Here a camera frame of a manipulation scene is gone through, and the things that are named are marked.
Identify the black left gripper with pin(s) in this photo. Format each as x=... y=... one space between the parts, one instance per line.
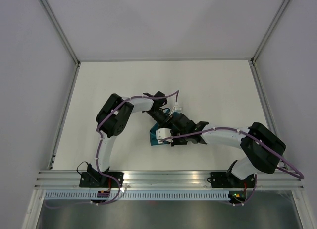
x=167 y=117

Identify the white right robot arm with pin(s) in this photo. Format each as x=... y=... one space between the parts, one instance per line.
x=261 y=147

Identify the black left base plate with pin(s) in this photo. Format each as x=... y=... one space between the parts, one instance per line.
x=91 y=178

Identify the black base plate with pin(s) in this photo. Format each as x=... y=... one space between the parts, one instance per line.
x=221 y=180
x=91 y=178

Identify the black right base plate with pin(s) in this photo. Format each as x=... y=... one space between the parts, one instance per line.
x=221 y=180

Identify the aluminium front rail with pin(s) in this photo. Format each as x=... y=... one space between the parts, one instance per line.
x=164 y=180

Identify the aluminium frame left post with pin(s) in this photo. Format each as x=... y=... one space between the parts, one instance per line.
x=58 y=28

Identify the teal cloth napkin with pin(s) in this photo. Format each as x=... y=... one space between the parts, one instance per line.
x=153 y=140

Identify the aluminium frame right post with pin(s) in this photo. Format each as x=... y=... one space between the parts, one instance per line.
x=270 y=30

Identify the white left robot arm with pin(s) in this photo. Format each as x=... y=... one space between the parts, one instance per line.
x=113 y=118

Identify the aluminium frame post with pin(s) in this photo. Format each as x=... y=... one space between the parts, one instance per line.
x=270 y=30
x=58 y=28

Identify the white slotted cable duct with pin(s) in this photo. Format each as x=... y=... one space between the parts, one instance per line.
x=218 y=195

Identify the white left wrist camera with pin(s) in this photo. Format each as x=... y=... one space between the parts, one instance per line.
x=176 y=108

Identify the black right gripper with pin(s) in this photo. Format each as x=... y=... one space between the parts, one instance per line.
x=176 y=143

